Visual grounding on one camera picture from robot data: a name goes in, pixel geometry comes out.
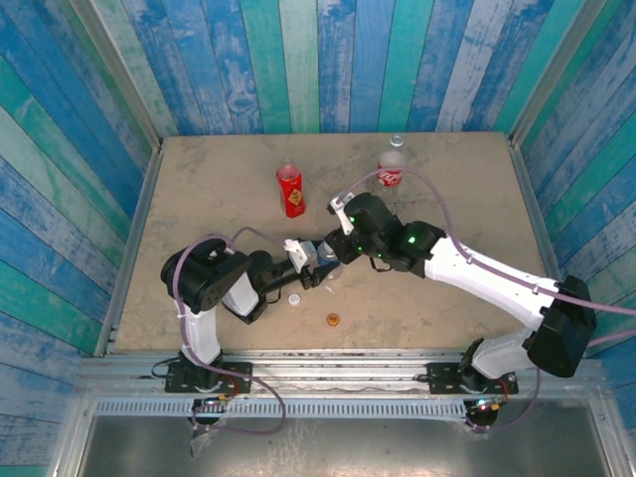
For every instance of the white bottle cap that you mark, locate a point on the white bottle cap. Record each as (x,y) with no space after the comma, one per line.
(295,299)

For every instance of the clear cola bottle red label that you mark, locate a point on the clear cola bottle red label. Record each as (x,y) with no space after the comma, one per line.
(390,176)

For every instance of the orange bottle cap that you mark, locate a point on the orange bottle cap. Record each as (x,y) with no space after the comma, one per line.
(332,319)

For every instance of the red drink bottle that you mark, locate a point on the red drink bottle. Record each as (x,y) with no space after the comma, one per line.
(292,196)

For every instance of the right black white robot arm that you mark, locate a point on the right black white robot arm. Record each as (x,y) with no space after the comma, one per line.
(477,278)

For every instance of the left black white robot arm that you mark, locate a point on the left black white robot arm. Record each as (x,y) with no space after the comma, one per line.
(199,333)

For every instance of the left small circuit board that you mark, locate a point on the left small circuit board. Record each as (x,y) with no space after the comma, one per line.
(216,400)

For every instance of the small circuit board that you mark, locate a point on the small circuit board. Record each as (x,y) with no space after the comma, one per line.
(484,405)
(216,400)

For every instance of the metal sheet panel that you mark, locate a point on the metal sheet panel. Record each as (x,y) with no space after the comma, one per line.
(348,452)

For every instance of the right small circuit board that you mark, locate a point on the right small circuit board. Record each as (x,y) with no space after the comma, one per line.
(484,405)

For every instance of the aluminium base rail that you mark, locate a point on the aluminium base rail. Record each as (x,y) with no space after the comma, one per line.
(338,370)

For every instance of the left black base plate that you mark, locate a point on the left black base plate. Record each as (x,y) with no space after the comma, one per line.
(238,372)

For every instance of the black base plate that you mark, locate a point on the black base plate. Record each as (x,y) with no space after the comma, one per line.
(442,377)
(238,372)

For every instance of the aluminium table side rail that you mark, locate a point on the aluminium table side rail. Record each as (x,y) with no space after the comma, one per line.
(130,248)
(544,248)

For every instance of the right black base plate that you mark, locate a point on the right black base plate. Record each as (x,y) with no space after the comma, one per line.
(442,377)

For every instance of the aluminium corner post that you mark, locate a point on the aluminium corner post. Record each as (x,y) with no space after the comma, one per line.
(116,64)
(555,64)

